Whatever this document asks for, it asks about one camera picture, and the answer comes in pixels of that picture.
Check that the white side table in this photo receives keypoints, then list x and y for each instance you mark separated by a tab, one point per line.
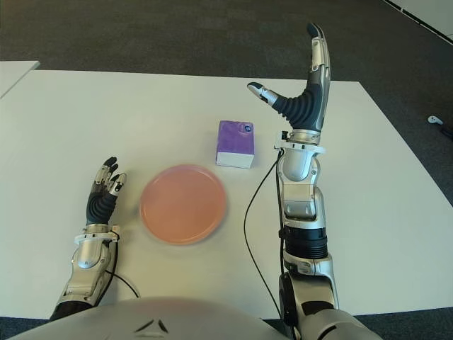
14	74

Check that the white handheld controller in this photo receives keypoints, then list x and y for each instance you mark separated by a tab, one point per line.
435	119

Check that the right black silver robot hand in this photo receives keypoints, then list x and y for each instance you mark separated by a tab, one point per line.
308	106

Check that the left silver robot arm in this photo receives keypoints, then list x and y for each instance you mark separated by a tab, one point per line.
86	255

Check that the pink round plate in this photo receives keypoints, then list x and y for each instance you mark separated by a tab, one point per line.
182	205

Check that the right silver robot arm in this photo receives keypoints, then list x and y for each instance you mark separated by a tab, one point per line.
302	198

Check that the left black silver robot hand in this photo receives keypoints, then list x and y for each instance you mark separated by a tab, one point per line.
101	209

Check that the purple tissue paper pack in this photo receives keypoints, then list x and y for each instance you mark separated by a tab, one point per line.
233	141

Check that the silver robot torso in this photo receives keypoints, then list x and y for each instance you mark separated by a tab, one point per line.
141	318

